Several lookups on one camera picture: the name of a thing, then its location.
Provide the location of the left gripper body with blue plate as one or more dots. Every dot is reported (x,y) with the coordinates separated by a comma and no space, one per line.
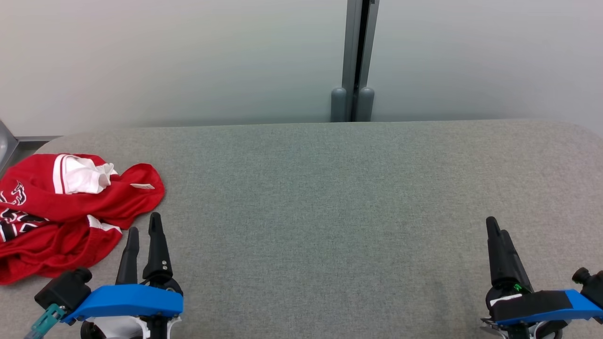
(132,301)

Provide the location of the right gripper body with blue plate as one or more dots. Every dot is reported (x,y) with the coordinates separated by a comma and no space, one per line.
(532,306)

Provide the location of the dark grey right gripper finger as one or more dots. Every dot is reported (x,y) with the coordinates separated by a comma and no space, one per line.
(495,254)
(516,266)

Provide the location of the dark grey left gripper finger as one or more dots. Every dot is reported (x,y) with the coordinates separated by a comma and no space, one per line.
(158,259)
(128,263)

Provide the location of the red white jersey shirt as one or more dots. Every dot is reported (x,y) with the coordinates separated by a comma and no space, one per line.
(118,197)

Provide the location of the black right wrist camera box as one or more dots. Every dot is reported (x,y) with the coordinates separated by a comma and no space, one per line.
(591,282)

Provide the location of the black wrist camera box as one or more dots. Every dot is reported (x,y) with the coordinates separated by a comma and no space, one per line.
(63,289)
(591,282)

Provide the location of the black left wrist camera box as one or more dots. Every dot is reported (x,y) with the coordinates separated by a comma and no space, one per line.
(63,289)

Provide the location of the teal left camera connector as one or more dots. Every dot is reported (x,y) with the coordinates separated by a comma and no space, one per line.
(47,320)

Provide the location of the grey metal tube frame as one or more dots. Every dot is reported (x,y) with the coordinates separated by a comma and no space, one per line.
(5,141)

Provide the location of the grey metal partition post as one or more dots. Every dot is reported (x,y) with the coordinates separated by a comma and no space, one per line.
(351,47)

